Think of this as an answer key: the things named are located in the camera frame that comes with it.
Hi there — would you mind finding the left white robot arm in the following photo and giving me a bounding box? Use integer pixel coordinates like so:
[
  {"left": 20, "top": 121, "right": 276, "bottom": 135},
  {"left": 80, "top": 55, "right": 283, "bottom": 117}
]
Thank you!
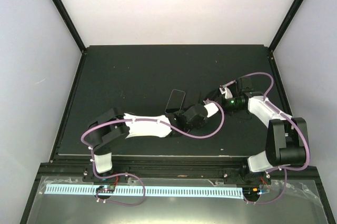
[{"left": 81, "top": 103, "right": 219, "bottom": 181}]

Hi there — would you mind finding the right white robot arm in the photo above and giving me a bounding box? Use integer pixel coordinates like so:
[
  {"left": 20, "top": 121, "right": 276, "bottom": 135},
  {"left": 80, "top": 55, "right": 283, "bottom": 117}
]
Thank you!
[{"left": 219, "top": 72, "right": 310, "bottom": 184}]

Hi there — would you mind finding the right small circuit board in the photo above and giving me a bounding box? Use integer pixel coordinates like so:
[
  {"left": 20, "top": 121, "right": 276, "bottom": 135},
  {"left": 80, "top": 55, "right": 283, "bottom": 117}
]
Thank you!
[{"left": 249, "top": 188, "right": 270, "bottom": 195}]

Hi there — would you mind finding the small green circuit board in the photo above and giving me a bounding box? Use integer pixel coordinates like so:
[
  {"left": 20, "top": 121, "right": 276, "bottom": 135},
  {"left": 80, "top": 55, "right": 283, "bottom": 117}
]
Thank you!
[{"left": 96, "top": 185, "right": 115, "bottom": 194}]

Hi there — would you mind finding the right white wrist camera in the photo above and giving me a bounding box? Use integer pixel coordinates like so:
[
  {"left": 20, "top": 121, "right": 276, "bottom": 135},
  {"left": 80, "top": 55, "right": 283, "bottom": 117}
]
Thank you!
[{"left": 219, "top": 80, "right": 236, "bottom": 99}]

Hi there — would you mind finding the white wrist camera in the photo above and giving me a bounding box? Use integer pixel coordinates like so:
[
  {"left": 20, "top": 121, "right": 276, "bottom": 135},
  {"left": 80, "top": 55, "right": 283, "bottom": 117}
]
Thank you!
[
  {"left": 204, "top": 100, "right": 219, "bottom": 118},
  {"left": 219, "top": 80, "right": 236, "bottom": 99}
]

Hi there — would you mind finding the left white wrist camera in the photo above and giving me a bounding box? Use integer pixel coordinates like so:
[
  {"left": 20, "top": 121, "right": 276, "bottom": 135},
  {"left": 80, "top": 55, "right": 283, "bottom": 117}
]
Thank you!
[{"left": 204, "top": 100, "right": 219, "bottom": 118}]

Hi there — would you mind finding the white slotted cable duct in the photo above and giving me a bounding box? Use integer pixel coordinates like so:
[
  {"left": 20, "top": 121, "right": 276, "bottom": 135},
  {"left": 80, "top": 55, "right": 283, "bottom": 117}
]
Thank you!
[{"left": 44, "top": 184, "right": 243, "bottom": 199}]

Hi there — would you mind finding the right black frame post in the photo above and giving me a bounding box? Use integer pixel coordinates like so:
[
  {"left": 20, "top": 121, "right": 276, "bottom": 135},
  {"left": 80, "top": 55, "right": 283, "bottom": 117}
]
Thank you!
[{"left": 269, "top": 0, "right": 304, "bottom": 53}]

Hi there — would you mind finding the black frame post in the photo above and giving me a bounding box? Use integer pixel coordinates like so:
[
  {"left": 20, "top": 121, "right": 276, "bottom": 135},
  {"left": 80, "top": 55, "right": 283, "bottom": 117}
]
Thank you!
[
  {"left": 269, "top": 0, "right": 304, "bottom": 53},
  {"left": 52, "top": 0, "right": 86, "bottom": 53}
]

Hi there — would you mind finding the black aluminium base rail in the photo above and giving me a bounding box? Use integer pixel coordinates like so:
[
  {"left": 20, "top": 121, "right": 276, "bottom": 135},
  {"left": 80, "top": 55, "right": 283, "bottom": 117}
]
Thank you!
[{"left": 49, "top": 157, "right": 319, "bottom": 185}]

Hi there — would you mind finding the left black frame post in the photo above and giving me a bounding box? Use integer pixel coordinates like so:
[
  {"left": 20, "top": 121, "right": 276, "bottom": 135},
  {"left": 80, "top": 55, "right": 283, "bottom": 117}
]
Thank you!
[{"left": 52, "top": 0, "right": 86, "bottom": 53}]

